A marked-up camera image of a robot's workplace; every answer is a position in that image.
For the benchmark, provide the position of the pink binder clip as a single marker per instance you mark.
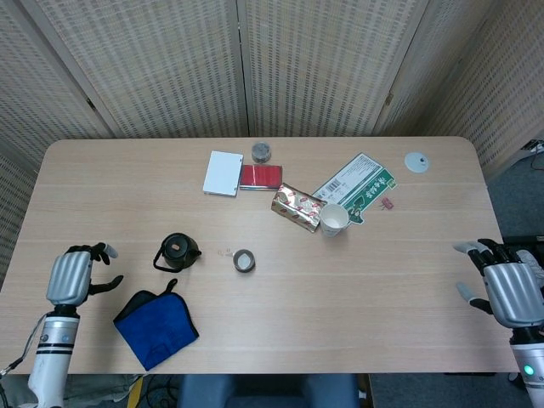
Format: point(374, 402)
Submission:
point(387, 203)

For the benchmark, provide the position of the blue grey seat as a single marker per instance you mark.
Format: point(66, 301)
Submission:
point(255, 391)

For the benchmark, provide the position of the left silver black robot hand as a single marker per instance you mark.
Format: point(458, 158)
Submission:
point(70, 278)

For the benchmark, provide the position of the white paper cup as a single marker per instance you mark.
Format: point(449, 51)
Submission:
point(332, 221)

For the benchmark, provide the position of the small round patterned tin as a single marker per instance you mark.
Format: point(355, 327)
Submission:
point(261, 152)

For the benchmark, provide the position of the red flat rectangular box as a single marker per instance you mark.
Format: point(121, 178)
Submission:
point(261, 176)

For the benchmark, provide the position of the woven folding screen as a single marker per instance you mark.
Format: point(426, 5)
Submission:
point(170, 64)

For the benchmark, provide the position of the small grey tea cup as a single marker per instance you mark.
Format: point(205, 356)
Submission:
point(244, 261)

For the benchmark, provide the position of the flattened green white carton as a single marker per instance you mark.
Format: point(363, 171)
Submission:
point(361, 183)

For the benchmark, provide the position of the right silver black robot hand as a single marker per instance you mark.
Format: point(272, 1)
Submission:
point(516, 293)

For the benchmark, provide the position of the white power strip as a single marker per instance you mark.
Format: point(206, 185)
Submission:
point(534, 146)

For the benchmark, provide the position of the olive fabric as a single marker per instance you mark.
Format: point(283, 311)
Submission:
point(98, 391)

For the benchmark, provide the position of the white flat rectangular box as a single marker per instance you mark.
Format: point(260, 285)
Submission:
point(222, 173)

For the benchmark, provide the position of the gold foil packet red print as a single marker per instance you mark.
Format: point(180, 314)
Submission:
point(295, 206)

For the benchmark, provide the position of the round white table grommet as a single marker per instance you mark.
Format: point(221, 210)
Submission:
point(416, 162)

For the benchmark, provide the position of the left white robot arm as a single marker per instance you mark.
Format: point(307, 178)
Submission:
point(53, 357)

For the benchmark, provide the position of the small paper scrap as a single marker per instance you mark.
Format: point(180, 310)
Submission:
point(225, 252)

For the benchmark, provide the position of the blue cloth with black trim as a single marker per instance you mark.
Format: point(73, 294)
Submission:
point(157, 327)

